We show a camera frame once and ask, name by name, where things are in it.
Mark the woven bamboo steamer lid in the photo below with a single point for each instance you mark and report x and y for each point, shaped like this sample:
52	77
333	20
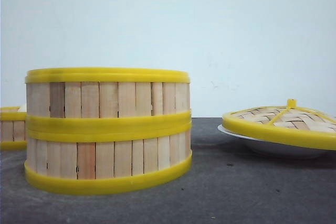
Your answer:
288	124

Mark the bamboo steamer basket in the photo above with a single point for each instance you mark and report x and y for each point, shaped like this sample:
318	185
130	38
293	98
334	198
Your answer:
106	103
100	170
13	135

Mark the white plate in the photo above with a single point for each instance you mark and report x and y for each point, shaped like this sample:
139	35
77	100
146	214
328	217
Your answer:
275	149

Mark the white bun back left basket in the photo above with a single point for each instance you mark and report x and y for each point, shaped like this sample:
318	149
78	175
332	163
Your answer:
23	108

